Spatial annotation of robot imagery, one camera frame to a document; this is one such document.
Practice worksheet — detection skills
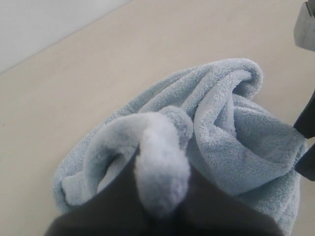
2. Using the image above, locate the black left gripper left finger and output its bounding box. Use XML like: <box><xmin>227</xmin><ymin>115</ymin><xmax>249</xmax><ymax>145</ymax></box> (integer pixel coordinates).
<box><xmin>46</xmin><ymin>151</ymin><xmax>148</xmax><ymax>236</ymax></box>

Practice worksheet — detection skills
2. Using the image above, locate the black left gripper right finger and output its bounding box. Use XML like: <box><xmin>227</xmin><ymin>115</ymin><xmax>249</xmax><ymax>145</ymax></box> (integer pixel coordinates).
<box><xmin>169</xmin><ymin>169</ymin><xmax>249</xmax><ymax>236</ymax></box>

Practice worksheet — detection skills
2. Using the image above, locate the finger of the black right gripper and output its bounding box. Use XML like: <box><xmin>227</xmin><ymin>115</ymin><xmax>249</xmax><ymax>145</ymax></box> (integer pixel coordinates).
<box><xmin>295</xmin><ymin>145</ymin><xmax>315</xmax><ymax>181</ymax></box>
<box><xmin>293</xmin><ymin>92</ymin><xmax>315</xmax><ymax>138</ymax></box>

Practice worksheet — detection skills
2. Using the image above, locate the light blue fluffy towel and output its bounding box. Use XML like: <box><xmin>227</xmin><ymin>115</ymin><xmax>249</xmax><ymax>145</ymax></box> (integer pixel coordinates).
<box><xmin>53</xmin><ymin>59</ymin><xmax>307</xmax><ymax>236</ymax></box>

